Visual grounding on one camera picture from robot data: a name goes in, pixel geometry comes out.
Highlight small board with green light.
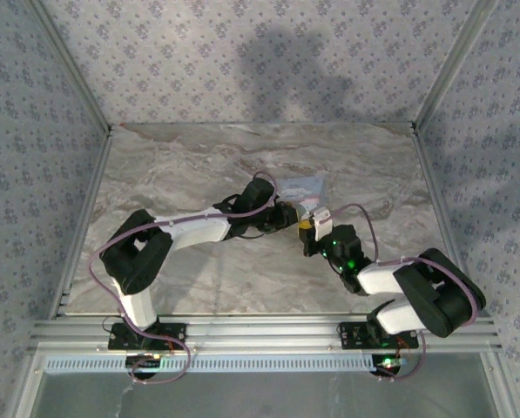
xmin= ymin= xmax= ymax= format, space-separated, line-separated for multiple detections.
xmin=372 ymin=354 xmax=407 ymax=376
xmin=125 ymin=354 xmax=165 ymax=376

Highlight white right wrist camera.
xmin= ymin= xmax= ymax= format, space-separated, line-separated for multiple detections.
xmin=308 ymin=207 xmax=334 ymax=242

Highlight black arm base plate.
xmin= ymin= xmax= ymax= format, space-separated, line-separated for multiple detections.
xmin=337 ymin=321 xmax=420 ymax=350
xmin=107 ymin=321 xmax=188 ymax=352

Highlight aluminium mounting rail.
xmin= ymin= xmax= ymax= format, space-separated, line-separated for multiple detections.
xmin=28 ymin=314 xmax=503 ymax=354

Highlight aluminium side rail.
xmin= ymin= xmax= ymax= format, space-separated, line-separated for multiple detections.
xmin=410 ymin=129 xmax=492 ymax=319
xmin=50 ymin=130 xmax=114 ymax=321

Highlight white slotted cable duct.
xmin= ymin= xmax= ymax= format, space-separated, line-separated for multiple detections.
xmin=44 ymin=353 xmax=376 ymax=375

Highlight aluminium frame post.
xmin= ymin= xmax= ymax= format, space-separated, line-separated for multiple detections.
xmin=27 ymin=0 xmax=114 ymax=133
xmin=411 ymin=0 xmax=503 ymax=133

